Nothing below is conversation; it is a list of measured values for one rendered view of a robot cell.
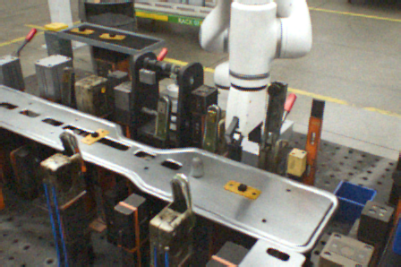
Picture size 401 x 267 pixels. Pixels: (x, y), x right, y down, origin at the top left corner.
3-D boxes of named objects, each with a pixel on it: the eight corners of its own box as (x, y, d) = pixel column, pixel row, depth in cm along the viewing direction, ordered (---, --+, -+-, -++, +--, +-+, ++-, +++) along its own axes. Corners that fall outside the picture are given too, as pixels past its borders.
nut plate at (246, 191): (222, 188, 108) (222, 184, 107) (230, 180, 111) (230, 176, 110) (254, 200, 104) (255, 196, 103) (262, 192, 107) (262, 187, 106)
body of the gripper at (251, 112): (244, 66, 99) (242, 113, 104) (220, 81, 92) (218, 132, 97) (277, 73, 95) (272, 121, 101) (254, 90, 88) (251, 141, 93)
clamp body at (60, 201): (48, 271, 126) (26, 163, 109) (81, 244, 135) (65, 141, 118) (72, 285, 122) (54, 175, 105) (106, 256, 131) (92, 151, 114)
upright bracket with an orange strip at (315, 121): (290, 262, 129) (311, 99, 104) (292, 259, 130) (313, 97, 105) (300, 266, 127) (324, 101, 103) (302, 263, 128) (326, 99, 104)
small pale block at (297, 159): (276, 268, 127) (288, 154, 109) (281, 260, 129) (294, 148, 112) (287, 272, 125) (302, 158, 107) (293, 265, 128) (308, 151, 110)
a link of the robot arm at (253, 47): (272, 60, 96) (227, 60, 96) (277, -5, 90) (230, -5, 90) (278, 75, 89) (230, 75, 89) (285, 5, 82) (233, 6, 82)
